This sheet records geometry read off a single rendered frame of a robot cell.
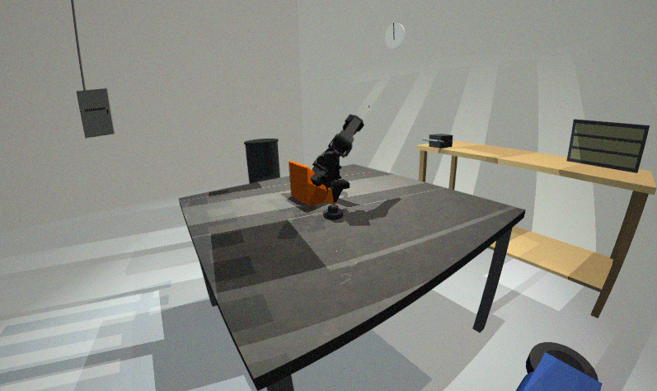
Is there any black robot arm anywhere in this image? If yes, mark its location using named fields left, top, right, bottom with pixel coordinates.
left=310, top=115, right=364, bottom=186

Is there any orange knob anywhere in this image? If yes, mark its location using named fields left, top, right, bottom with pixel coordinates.
left=328, top=188, right=338, bottom=205

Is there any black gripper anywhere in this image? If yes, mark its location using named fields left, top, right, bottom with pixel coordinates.
left=323, top=163, right=350, bottom=202

